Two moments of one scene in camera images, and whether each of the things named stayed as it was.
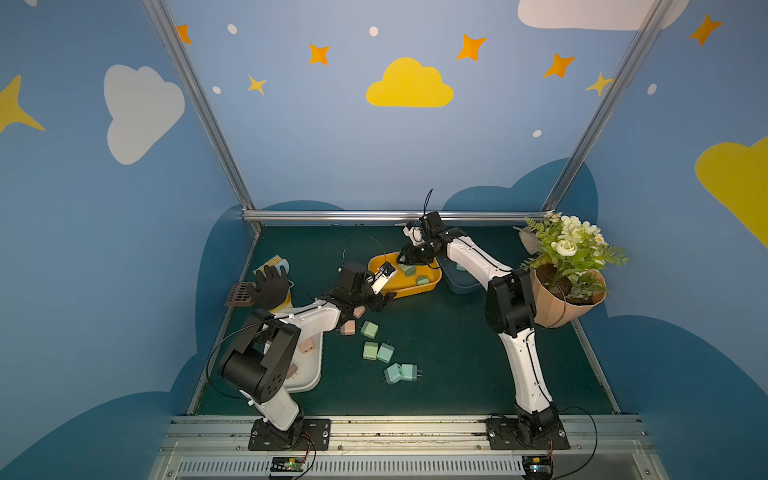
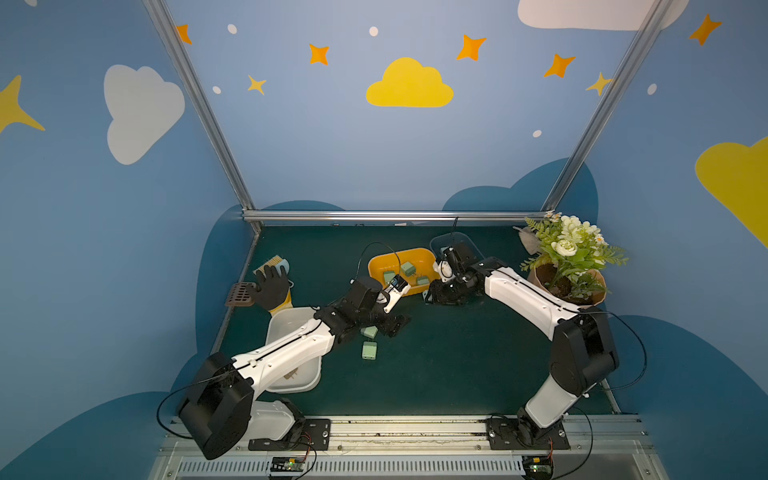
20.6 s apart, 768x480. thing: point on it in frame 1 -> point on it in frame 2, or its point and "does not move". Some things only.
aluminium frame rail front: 608,447 does not move
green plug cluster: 369,329 does not move
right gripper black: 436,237 -> 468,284
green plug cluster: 409,270 does not move
